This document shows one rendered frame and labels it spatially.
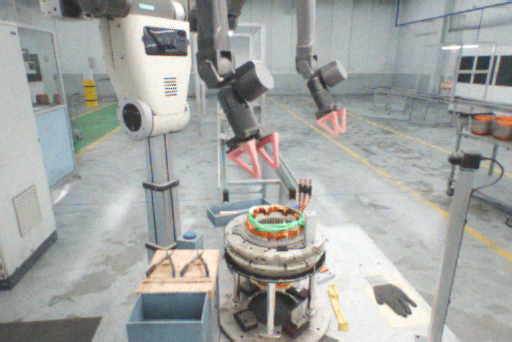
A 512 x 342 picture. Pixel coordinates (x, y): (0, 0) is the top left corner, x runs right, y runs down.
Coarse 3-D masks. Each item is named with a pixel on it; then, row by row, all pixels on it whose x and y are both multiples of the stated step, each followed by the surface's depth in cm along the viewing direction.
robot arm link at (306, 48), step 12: (300, 0) 109; (312, 0) 109; (300, 12) 110; (312, 12) 110; (300, 24) 111; (312, 24) 111; (300, 36) 112; (312, 36) 111; (300, 48) 113; (312, 48) 112; (300, 60) 114; (312, 60) 113
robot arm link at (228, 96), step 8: (232, 80) 74; (224, 88) 73; (232, 88) 73; (216, 96) 75; (224, 96) 73; (232, 96) 73; (240, 96) 74; (224, 104) 74; (232, 104) 73; (240, 104) 73; (224, 112) 75
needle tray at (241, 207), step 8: (248, 200) 143; (256, 200) 145; (264, 200) 143; (208, 208) 134; (216, 208) 138; (224, 208) 139; (232, 208) 141; (240, 208) 142; (248, 208) 144; (208, 216) 135; (216, 216) 137; (224, 216) 128; (232, 216) 130; (216, 224) 128; (224, 224) 129; (232, 272) 140
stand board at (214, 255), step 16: (160, 256) 101; (176, 256) 101; (192, 256) 101; (208, 256) 101; (160, 272) 93; (176, 272) 93; (192, 272) 93; (144, 288) 87; (160, 288) 87; (176, 288) 87; (192, 288) 87; (208, 288) 87
